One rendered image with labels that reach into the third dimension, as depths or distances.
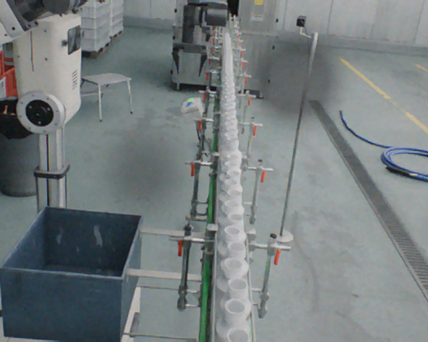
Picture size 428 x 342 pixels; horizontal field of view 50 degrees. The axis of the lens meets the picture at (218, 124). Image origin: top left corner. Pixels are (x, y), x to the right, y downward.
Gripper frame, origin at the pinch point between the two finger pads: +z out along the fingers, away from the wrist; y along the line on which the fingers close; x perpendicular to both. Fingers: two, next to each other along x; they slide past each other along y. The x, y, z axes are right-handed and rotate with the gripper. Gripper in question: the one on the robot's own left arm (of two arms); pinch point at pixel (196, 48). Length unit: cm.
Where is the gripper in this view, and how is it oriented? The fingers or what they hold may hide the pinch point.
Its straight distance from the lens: 183.5
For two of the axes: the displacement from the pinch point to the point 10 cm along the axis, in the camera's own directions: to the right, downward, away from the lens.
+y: -9.9, -1.0, -0.1
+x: -0.3, 3.2, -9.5
